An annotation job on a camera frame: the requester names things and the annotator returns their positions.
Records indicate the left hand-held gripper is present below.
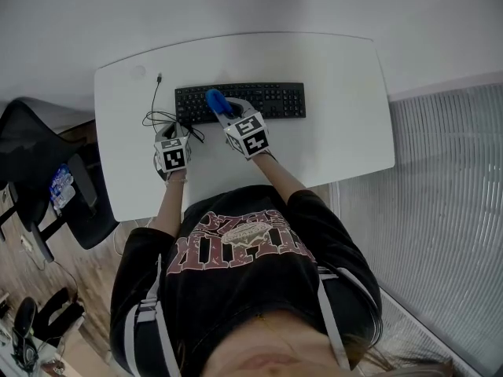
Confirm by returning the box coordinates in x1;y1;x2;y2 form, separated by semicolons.
152;122;193;173

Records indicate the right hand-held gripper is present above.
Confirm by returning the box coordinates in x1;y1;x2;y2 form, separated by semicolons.
214;97;272;160

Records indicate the black keyboard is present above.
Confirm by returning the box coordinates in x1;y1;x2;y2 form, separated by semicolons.
174;82;307;126

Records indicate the person's left forearm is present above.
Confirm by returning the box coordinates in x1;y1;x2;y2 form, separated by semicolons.
150;170;189;236

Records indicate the person's right forearm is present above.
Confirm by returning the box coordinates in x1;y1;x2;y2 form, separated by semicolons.
249;150;308;204

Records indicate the blue and white packet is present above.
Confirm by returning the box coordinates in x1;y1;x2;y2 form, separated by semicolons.
48;163;77;212

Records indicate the black office chair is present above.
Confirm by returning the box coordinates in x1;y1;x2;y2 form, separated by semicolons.
0;99;119;265

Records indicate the black printed shirt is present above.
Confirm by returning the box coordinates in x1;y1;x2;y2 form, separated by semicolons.
108;185;384;373

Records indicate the striped frosted glass partition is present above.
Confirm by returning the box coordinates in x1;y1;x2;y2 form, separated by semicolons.
329;81;503;377

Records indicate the person's face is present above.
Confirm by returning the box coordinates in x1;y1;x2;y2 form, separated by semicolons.
204;311;453;377

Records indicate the black headset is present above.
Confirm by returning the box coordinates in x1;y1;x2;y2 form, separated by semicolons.
10;295;39;367

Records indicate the black keyboard cable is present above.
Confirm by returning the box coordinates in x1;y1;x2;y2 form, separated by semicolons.
141;72;206;145

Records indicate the thin white cable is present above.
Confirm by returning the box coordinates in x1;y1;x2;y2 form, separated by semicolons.
112;216;155;258

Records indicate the grey harness strap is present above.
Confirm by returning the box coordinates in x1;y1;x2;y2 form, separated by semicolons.
123;252;182;377
315;264;353;372

